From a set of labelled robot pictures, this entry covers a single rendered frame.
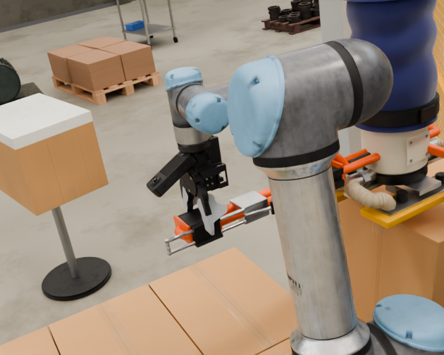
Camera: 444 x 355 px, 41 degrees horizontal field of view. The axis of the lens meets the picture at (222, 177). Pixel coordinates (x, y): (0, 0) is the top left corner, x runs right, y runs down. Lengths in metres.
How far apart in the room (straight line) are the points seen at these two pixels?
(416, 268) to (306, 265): 0.90
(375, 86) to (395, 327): 0.35
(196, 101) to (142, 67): 5.76
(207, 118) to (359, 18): 0.53
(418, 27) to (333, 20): 1.27
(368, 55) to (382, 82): 0.04
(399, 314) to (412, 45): 0.73
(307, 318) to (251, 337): 1.20
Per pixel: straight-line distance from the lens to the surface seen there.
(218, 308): 2.17
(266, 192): 1.44
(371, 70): 0.77
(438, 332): 0.93
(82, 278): 3.51
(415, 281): 1.70
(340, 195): 1.65
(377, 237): 1.75
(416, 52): 1.49
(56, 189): 2.97
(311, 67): 0.74
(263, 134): 0.71
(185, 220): 1.33
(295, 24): 8.41
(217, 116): 1.10
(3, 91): 6.28
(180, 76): 1.19
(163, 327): 2.15
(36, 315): 3.40
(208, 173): 1.27
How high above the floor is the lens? 1.87
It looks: 25 degrees down
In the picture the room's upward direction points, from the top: 9 degrees counter-clockwise
